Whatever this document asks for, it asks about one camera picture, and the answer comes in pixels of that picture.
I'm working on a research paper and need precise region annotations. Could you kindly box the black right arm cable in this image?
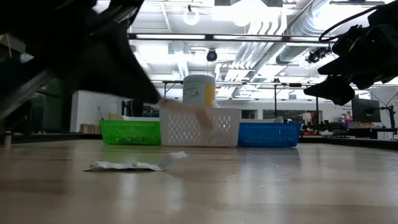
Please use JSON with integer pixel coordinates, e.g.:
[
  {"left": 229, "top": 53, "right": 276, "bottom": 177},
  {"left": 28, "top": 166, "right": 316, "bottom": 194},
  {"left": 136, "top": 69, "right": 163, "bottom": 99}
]
[{"left": 318, "top": 4, "right": 382, "bottom": 44}]

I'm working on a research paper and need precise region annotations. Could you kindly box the small wooden crate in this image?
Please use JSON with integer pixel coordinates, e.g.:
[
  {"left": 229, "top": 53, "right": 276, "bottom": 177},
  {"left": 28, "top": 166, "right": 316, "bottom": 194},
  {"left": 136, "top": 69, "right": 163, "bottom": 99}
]
[{"left": 80, "top": 123, "right": 102, "bottom": 135}]

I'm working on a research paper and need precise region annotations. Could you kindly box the white solid plastic bin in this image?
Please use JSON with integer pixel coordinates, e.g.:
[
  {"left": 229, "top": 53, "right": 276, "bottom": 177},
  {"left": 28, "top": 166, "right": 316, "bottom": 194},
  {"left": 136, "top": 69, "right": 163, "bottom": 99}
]
[
  {"left": 120, "top": 114, "right": 161, "bottom": 122},
  {"left": 240, "top": 116, "right": 284, "bottom": 124}
]

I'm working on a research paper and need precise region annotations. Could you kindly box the round ceiling ring lamp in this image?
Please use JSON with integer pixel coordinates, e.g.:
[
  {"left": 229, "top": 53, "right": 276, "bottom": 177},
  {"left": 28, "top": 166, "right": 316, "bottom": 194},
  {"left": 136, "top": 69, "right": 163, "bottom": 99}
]
[{"left": 182, "top": 5, "right": 201, "bottom": 26}]

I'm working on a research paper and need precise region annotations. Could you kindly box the green plastic basket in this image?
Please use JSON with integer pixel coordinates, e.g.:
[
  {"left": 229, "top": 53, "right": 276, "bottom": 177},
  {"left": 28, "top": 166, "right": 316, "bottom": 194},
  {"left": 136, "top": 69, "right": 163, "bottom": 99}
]
[{"left": 99, "top": 119, "right": 162, "bottom": 146}]

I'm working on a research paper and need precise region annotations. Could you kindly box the white perforated plastic basket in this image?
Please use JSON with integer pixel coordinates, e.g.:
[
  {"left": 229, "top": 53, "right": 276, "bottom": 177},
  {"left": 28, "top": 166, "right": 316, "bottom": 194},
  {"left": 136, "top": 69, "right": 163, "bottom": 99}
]
[{"left": 159, "top": 107, "right": 242, "bottom": 147}]

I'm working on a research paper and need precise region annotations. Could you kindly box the white canister yellow label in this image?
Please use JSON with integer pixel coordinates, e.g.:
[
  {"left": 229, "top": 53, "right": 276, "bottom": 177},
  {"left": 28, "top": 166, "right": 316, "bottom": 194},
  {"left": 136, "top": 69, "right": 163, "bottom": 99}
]
[{"left": 182, "top": 74, "right": 216, "bottom": 109}]

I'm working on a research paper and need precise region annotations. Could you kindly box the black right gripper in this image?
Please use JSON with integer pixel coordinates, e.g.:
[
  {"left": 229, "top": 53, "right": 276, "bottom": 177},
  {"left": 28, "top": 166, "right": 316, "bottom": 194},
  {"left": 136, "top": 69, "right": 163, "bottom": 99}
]
[{"left": 303, "top": 22, "right": 398, "bottom": 106}]

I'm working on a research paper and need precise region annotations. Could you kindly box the white paper packet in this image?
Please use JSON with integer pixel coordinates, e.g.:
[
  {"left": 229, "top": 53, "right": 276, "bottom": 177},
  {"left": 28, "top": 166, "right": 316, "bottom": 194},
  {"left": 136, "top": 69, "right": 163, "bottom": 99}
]
[{"left": 83, "top": 159, "right": 164, "bottom": 172}]

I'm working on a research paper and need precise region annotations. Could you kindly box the black computer monitor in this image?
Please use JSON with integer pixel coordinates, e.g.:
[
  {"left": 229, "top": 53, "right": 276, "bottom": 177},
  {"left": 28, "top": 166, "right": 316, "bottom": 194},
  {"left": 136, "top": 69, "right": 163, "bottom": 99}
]
[
  {"left": 351, "top": 96, "right": 382, "bottom": 123},
  {"left": 125, "top": 98, "right": 145, "bottom": 118}
]

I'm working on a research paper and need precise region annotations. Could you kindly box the blue plastic basket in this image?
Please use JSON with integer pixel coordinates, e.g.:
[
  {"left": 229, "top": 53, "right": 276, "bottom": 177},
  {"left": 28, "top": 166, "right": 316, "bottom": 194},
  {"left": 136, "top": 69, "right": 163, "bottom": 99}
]
[{"left": 237, "top": 121, "right": 302, "bottom": 148}]

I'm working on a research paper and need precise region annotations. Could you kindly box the cluttered background desk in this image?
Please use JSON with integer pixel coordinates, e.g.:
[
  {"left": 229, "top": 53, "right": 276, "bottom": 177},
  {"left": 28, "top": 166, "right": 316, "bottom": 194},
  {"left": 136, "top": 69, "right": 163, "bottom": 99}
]
[{"left": 298, "top": 121, "right": 398, "bottom": 141}]

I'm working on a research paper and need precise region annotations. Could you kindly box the black monitor stand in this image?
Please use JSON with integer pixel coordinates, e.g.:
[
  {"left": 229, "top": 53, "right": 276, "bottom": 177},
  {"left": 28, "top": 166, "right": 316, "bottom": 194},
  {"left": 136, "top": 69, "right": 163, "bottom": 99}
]
[{"left": 381, "top": 104, "right": 398, "bottom": 135}]

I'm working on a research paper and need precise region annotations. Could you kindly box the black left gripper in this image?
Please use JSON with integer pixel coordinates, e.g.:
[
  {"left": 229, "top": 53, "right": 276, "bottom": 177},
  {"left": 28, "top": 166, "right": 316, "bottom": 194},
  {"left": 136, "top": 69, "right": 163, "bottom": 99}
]
[{"left": 0, "top": 0, "right": 162, "bottom": 105}]

